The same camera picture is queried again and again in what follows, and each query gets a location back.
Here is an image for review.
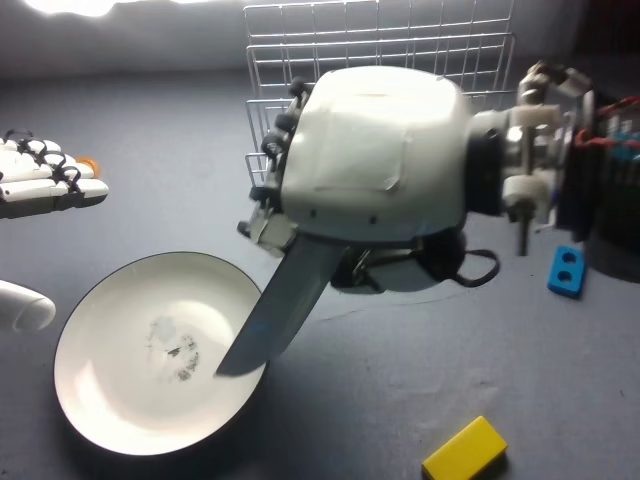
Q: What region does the silver wire rack shelf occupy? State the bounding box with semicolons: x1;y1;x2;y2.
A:
243;0;516;201

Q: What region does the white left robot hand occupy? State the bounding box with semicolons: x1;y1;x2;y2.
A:
0;129;110;335

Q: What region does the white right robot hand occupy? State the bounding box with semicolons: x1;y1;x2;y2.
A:
237;65;504;292

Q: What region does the thin black camera cable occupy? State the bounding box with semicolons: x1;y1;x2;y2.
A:
449;248;501;288

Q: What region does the blue block with two holes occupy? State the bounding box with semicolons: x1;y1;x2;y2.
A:
546;245;587;301

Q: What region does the yellow rectangular block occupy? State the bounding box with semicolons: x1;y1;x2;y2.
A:
421;414;509;480

